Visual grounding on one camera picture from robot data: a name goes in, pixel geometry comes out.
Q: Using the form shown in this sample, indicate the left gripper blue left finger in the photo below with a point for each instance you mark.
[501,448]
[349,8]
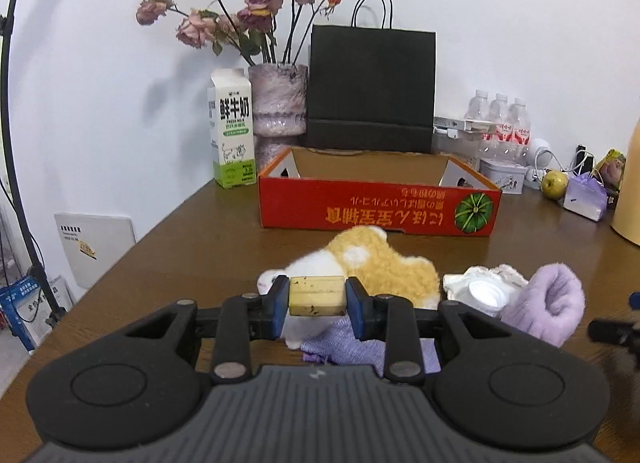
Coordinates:
[275,309]

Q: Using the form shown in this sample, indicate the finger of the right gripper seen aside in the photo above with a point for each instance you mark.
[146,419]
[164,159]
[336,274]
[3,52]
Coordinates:
[613,332]

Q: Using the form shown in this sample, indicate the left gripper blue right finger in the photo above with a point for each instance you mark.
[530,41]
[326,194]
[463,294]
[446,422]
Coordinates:
[360,309]

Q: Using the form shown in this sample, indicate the yellow rectangular block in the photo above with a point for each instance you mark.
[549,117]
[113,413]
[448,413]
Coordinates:
[317,296]

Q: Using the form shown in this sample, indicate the purple linen drawstring pouch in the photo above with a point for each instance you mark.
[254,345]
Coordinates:
[339,346]

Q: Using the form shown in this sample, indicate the purple and yellow plush toy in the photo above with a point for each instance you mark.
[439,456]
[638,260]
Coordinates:
[363,252]

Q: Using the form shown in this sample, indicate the white cloth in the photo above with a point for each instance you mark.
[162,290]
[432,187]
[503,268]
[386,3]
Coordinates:
[455,286]

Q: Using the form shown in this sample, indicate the white round lid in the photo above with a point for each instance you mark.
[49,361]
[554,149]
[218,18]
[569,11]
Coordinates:
[487,296]

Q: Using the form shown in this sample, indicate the red cardboard tray box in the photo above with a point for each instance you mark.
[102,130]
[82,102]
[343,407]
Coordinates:
[413,193]

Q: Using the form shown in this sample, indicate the small purple gift bag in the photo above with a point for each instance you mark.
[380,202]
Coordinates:
[586,196]

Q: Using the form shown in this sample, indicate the yellow-green pear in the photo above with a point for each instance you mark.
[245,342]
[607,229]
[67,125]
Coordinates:
[554,185]

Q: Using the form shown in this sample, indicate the white tin box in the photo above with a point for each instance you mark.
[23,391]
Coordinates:
[507,176]

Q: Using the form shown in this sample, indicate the white small fan device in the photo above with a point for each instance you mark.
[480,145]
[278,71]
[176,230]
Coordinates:
[539,159]

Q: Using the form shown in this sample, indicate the white milk carton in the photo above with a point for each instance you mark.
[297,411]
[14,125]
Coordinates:
[229,102]

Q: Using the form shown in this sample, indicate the left water bottle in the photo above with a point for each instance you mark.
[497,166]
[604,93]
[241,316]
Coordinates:
[475,118]

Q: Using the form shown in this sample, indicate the water bottle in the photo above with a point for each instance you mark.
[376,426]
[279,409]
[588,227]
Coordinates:
[521,129]
[475,118]
[497,139]

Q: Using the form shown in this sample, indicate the purple textured vase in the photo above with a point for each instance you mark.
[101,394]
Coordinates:
[279,99]

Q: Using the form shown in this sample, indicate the black paper bag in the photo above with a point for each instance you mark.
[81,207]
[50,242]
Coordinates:
[371,86]

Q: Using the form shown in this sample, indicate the right water bottle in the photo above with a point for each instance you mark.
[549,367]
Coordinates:
[521,129]

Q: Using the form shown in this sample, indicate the middle water bottle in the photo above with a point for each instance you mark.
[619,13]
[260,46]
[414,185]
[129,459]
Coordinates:
[497,139]

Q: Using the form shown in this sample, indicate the blue and white package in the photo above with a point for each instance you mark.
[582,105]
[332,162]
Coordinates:
[27,311]

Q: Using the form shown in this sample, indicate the white wall panel box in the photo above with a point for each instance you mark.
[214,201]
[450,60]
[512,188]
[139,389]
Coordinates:
[93,244]

